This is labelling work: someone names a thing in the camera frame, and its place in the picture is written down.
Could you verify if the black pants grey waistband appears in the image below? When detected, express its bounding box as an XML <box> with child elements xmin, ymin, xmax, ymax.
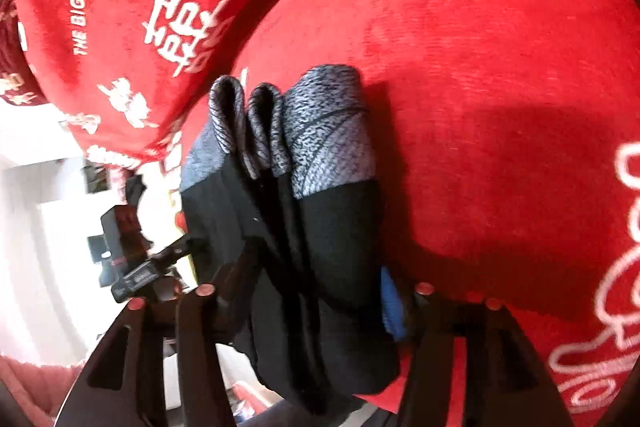
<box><xmin>180</xmin><ymin>65</ymin><xmax>399</xmax><ymax>415</ymax></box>

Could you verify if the pink left sleeve forearm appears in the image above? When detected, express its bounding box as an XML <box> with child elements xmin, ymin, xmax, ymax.
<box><xmin>0</xmin><ymin>355</ymin><xmax>85</xmax><ymax>427</ymax></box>

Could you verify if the red sofa seat cover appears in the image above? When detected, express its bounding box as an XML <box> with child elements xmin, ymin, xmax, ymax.
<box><xmin>181</xmin><ymin>0</ymin><xmax>639</xmax><ymax>426</ymax></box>

